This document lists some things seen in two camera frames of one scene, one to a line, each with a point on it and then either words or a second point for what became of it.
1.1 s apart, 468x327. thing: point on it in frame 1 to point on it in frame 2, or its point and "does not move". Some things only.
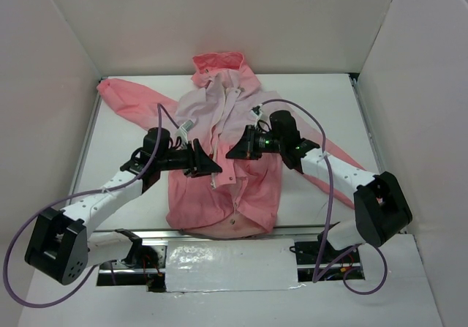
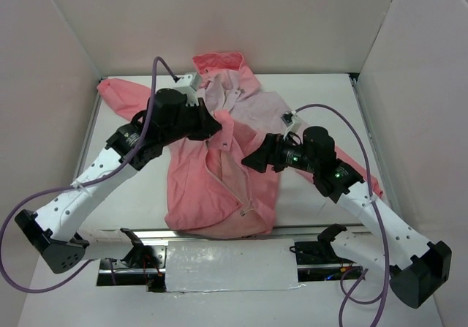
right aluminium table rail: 367,123 does not move
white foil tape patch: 220,265 does not move
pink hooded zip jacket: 224,97 does not move
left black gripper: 195,157 to 199,118
